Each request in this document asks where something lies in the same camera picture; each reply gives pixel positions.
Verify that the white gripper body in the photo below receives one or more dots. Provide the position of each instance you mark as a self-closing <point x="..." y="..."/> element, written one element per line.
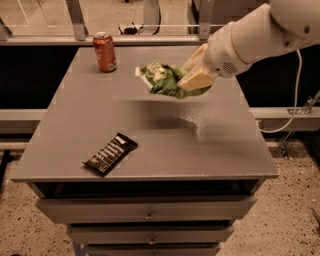
<point x="222" y="56"/>

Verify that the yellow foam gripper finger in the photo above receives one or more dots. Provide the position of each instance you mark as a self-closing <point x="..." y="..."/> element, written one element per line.
<point x="196" y="61"/>
<point x="197" y="78"/>

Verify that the green jalapeno chip bag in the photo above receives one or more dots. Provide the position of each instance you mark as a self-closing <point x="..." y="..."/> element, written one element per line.
<point x="162" y="79"/>

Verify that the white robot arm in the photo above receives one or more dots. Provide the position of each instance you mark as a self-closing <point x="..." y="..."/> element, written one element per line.
<point x="276" y="28"/>

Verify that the black rxbar chocolate bar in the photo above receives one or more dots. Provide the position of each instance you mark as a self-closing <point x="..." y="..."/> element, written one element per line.
<point x="106" y="159"/>

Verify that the grey metal railing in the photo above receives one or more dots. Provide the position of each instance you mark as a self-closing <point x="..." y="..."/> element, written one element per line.
<point x="141" y="22"/>

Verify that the grey drawer cabinet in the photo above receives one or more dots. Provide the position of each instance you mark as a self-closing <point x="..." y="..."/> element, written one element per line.
<point x="195" y="172"/>

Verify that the orange soda can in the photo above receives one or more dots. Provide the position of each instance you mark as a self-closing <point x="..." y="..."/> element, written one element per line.
<point x="105" y="53"/>

